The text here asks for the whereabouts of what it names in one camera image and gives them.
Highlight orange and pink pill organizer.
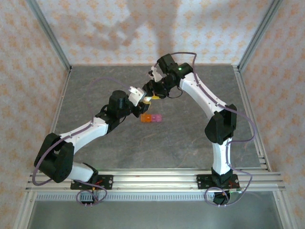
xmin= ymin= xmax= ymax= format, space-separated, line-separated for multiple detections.
xmin=140 ymin=114 xmax=163 ymax=124

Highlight grey metal sheet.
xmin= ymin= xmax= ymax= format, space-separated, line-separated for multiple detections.
xmin=26 ymin=200 xmax=284 ymax=229

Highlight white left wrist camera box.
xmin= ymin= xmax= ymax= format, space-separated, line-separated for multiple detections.
xmin=128 ymin=86 xmax=146 ymax=107

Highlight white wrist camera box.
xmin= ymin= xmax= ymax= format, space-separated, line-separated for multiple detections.
xmin=128 ymin=86 xmax=146 ymax=107
xmin=147 ymin=66 xmax=164 ymax=83

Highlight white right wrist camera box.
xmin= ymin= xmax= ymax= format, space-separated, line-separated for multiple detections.
xmin=147 ymin=66 xmax=164 ymax=83

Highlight aluminium side rail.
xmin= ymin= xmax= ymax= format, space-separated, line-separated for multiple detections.
xmin=38 ymin=69 xmax=72 ymax=173
xmin=233 ymin=64 xmax=272 ymax=172

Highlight aluminium mounting rail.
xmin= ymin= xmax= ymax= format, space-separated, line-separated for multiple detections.
xmin=25 ymin=169 xmax=286 ymax=192

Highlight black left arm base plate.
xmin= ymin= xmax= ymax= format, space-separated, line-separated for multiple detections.
xmin=71 ymin=175 xmax=113 ymax=190

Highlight slotted grey cable duct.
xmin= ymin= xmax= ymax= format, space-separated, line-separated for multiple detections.
xmin=35 ymin=193 xmax=278 ymax=201

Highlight aluminium frame post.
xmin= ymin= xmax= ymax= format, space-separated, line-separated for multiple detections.
xmin=25 ymin=0 xmax=73 ymax=72
xmin=237 ymin=0 xmax=284 ymax=72

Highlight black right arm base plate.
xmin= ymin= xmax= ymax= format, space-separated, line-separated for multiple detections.
xmin=196 ymin=174 xmax=242 ymax=190

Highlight aluminium frame leg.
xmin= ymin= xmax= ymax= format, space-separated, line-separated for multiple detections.
xmin=273 ymin=190 xmax=294 ymax=229
xmin=13 ymin=190 xmax=37 ymax=229

